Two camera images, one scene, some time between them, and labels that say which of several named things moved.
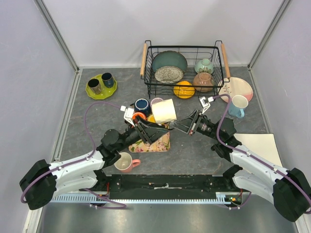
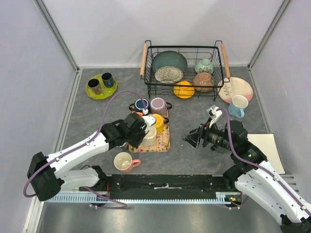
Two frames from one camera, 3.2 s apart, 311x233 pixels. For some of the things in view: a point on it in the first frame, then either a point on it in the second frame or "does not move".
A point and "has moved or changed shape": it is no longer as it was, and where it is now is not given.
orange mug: (137, 113) does not move
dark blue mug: (142, 105) does not move
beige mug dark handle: (164, 111) has moved or changed shape
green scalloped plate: (105, 91) does not move
